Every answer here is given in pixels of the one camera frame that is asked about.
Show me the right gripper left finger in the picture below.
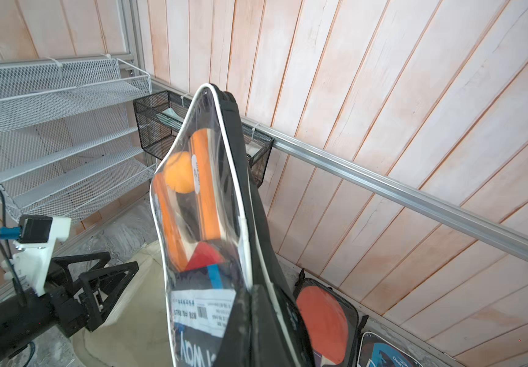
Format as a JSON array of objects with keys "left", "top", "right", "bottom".
[{"left": 213, "top": 290, "right": 251, "bottom": 367}]

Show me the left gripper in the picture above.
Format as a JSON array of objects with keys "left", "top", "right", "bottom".
[{"left": 45, "top": 252, "right": 139, "bottom": 337}]

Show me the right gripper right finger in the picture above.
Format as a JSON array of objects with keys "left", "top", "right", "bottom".
[{"left": 251, "top": 284, "right": 312, "bottom": 366}]

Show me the cream canvas tote bag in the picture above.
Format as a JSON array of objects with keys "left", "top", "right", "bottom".
[{"left": 71, "top": 242, "right": 173, "bottom": 366}]

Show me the blue Deerway paddle case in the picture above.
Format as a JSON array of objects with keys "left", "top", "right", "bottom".
[{"left": 356, "top": 331, "right": 422, "bottom": 367}]

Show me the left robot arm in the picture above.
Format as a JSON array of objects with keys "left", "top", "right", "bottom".
[{"left": 0, "top": 252, "right": 139, "bottom": 362}]

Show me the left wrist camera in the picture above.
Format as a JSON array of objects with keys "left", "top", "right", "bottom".
[{"left": 0, "top": 215, "right": 72, "bottom": 296}]

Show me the white wire mesh shelf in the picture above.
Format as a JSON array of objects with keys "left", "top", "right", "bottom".
[{"left": 0, "top": 57, "right": 153, "bottom": 222}]

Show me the black mesh wall basket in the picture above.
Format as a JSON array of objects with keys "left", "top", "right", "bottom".
[{"left": 132, "top": 90, "right": 273, "bottom": 187}]

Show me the horizontal aluminium frame bar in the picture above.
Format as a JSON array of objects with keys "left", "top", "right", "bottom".
[{"left": 148, "top": 75, "right": 528, "bottom": 276}]

